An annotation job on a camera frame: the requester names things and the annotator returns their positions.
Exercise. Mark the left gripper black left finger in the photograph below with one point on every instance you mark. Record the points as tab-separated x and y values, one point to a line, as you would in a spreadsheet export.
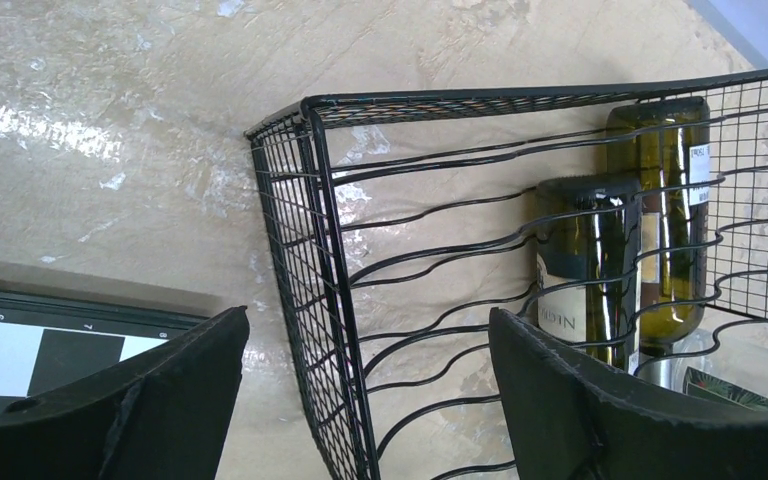
162	414

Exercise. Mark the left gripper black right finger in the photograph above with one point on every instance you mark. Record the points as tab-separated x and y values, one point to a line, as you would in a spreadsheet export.
571	416

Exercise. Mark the dark wine bottle Negroamaro label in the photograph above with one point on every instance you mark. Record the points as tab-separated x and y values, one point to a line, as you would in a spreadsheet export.
586	256

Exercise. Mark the olive wine bottle brown label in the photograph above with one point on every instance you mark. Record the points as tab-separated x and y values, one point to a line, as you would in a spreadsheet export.
666	144

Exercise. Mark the black white chessboard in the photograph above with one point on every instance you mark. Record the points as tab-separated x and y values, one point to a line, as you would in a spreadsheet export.
47	342

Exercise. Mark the black wire wine rack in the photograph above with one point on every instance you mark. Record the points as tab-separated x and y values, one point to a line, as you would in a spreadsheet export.
398	220

